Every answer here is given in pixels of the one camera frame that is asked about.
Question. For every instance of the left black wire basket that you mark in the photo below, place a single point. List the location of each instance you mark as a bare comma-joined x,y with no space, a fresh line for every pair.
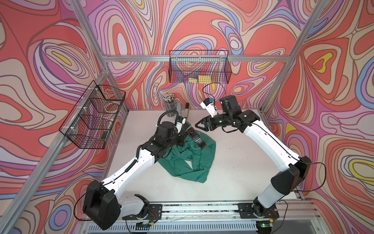
90,123

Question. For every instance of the aluminium front rail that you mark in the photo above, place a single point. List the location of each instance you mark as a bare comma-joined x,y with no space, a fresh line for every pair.
223,210

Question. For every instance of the clear cup of pencils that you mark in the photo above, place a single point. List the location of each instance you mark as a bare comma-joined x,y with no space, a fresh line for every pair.
169,100

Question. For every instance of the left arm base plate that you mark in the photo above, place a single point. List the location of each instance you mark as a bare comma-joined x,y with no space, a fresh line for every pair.
152,212

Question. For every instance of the black leather belt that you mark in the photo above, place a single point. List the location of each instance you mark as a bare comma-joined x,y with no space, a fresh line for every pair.
195,136

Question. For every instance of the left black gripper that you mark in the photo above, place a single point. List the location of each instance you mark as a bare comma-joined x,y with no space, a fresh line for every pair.
182,136

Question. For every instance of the back black wire basket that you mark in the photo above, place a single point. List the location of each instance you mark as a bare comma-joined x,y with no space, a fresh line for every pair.
185,64

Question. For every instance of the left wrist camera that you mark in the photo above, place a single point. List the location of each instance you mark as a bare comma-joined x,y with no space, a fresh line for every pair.
179,123

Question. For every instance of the green trousers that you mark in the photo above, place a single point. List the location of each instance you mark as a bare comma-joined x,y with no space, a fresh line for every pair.
190,162

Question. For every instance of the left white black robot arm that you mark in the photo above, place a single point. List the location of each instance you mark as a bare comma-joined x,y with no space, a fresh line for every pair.
103,203

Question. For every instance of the light blue stapler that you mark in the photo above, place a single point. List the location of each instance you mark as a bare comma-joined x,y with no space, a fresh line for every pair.
179,108

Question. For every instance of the yellow sticky note pad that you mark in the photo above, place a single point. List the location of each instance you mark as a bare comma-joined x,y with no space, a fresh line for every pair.
204,79

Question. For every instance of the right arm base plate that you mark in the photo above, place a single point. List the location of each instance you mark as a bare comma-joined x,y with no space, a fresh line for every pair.
253,211

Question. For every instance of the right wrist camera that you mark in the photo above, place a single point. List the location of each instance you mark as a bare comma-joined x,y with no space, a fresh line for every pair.
209,105

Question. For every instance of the beige black stapler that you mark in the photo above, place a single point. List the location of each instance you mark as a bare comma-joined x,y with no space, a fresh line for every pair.
185,112

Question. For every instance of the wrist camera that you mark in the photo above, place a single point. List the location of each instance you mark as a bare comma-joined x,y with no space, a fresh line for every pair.
179,123
209,105

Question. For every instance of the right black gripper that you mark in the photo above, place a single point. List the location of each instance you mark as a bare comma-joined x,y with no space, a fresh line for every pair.
207,119

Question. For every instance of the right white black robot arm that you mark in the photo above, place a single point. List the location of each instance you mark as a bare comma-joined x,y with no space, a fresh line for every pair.
293,169

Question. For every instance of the black wire basket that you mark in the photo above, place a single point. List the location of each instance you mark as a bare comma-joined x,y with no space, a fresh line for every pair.
90,123
185,64

